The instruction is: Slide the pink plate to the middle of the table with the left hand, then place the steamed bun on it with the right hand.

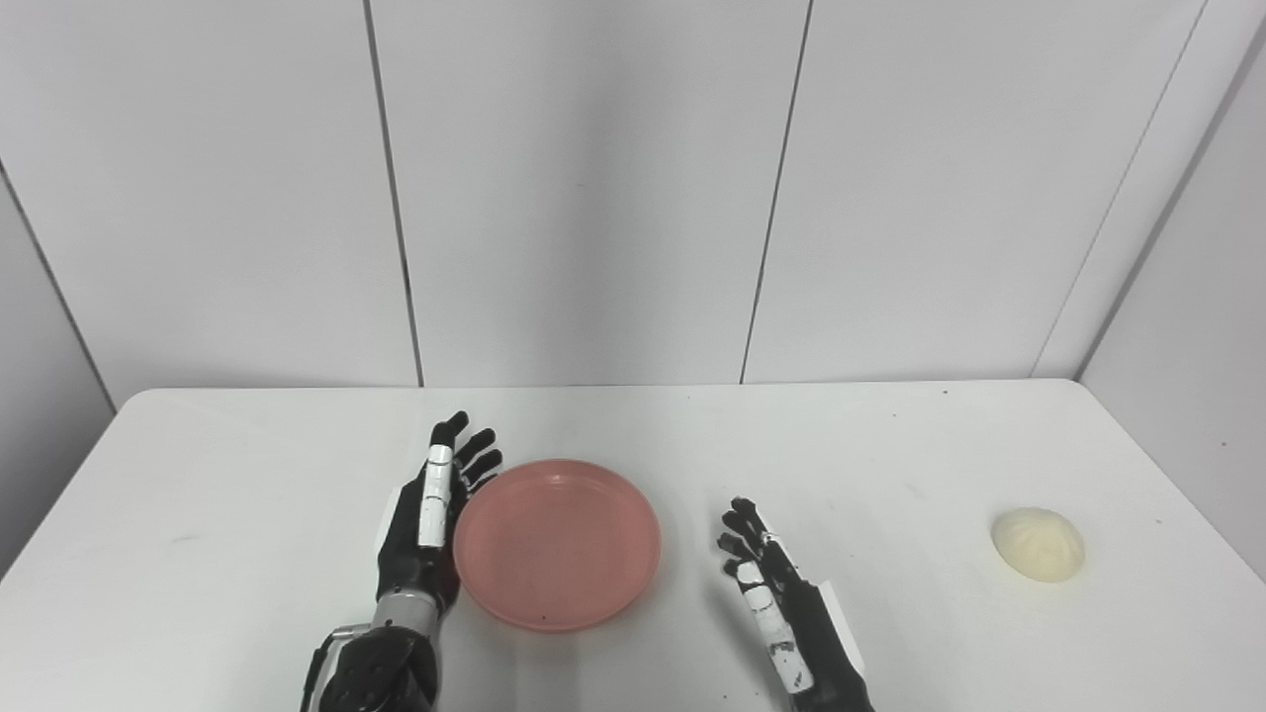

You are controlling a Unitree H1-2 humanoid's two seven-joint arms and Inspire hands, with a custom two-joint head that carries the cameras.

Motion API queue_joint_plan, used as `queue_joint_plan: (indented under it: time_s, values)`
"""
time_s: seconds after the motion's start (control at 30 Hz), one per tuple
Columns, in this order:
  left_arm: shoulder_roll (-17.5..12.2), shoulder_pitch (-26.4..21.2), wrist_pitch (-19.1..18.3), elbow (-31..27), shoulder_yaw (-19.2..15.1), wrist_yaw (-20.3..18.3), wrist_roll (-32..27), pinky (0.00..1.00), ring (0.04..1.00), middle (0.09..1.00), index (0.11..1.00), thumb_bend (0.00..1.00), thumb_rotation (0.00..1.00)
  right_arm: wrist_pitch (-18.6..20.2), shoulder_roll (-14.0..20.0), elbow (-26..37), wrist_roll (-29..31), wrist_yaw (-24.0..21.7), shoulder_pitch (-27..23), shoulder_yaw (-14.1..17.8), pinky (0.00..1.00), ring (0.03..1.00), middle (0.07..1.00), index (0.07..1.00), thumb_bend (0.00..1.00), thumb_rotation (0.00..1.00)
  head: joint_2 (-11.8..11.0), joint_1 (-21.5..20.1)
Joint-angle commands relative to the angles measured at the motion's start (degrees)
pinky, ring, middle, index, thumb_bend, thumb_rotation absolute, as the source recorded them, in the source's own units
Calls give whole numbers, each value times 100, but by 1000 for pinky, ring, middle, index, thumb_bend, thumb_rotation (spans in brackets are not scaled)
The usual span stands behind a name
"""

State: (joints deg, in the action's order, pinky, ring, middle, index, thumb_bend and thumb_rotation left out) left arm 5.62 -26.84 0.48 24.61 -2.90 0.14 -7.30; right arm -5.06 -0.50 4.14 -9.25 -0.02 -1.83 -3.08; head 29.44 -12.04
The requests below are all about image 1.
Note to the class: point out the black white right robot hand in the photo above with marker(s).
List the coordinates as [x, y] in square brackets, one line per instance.
[811, 633]

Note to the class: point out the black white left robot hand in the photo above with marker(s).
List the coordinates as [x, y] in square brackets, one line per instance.
[410, 549]

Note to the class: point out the pink round plate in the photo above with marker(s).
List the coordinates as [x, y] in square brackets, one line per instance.
[557, 544]

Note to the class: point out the cream steamed bun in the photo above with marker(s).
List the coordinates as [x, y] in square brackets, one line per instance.
[1039, 545]

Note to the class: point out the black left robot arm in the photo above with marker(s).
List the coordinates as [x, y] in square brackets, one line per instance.
[386, 667]

